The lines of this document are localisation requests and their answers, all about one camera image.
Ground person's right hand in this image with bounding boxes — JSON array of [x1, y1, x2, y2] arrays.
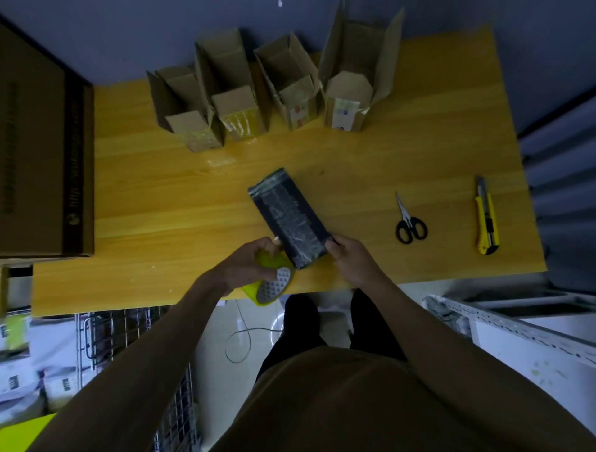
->
[[324, 232, 394, 292]]

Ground person's left hand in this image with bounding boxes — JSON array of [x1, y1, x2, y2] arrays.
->
[[195, 236, 297, 299]]

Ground yellow tape roll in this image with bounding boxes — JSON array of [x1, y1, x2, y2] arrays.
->
[[241, 249, 297, 308]]

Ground black handled scissors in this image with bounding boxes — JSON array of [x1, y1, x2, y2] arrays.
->
[[394, 191, 429, 245]]

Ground black cardboard box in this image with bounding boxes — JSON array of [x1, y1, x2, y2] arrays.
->
[[247, 167, 334, 271]]

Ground small carton yellow tape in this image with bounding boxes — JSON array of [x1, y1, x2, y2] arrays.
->
[[193, 27, 270, 142]]

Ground brown box with white label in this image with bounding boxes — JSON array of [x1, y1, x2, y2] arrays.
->
[[318, 0, 406, 133]]

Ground small carton red label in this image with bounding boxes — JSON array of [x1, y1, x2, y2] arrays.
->
[[253, 30, 325, 131]]

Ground person's left forearm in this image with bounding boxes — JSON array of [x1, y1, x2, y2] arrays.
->
[[25, 277, 233, 452]]

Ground person's right forearm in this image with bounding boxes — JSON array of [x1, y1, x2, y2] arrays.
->
[[370, 277, 596, 452]]

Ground person's black trousers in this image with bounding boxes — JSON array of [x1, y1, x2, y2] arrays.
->
[[255, 288, 409, 382]]

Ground person's brown shirt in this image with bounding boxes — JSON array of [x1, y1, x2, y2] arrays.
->
[[209, 344, 490, 452]]

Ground yellow utility knife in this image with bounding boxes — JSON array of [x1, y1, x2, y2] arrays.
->
[[474, 174, 500, 256]]

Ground white metal rack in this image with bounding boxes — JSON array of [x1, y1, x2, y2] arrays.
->
[[421, 288, 596, 434]]

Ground grey pleated curtain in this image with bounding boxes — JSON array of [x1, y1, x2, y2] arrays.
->
[[517, 88, 596, 294]]

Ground large flat brown carton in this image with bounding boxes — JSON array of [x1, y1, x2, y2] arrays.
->
[[0, 16, 96, 266]]

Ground yellow-green packet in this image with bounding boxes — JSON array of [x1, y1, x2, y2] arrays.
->
[[2, 314, 31, 355]]

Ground thin floor cable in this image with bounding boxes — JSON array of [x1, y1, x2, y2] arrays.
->
[[225, 297, 285, 365]]

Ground metal wire cart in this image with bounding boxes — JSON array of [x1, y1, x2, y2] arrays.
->
[[74, 305, 204, 452]]

